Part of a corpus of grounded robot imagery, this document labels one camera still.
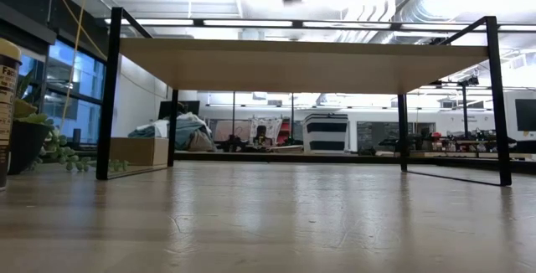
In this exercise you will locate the yellow-lid brown spice jar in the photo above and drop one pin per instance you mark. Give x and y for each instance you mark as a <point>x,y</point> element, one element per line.
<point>6,109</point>

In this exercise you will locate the wooden shelf with black legs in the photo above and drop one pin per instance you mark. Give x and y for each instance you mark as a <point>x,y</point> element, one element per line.
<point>293,63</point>

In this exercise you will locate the black computer monitor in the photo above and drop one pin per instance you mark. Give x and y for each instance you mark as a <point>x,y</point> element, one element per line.
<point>190,107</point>

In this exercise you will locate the large glass window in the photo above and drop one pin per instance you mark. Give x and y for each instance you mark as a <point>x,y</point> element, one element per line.
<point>81,84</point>

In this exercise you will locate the pile of cloths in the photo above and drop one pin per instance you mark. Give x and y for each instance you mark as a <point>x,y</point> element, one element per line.
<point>184,132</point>

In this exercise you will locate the small cardboard box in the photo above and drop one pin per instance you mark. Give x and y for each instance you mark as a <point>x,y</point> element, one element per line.
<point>138,151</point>

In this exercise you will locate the white printed banner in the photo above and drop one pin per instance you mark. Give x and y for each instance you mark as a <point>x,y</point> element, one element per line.
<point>272,126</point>

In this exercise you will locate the person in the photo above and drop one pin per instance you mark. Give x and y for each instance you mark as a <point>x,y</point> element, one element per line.
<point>261,135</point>

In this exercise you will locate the white black-striped machine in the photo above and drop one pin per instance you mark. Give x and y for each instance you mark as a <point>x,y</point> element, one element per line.
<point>326,132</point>

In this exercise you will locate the succulent plant in black pot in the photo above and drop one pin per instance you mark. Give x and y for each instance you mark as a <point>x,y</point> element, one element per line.
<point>29,143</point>

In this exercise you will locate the cluttered workbench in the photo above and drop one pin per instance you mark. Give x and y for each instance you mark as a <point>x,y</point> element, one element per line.
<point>456,143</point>

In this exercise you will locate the black camera stand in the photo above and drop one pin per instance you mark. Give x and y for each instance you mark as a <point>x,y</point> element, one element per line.
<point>465,105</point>

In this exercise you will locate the black wall screen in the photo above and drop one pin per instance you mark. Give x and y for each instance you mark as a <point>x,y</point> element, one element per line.
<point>526,114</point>

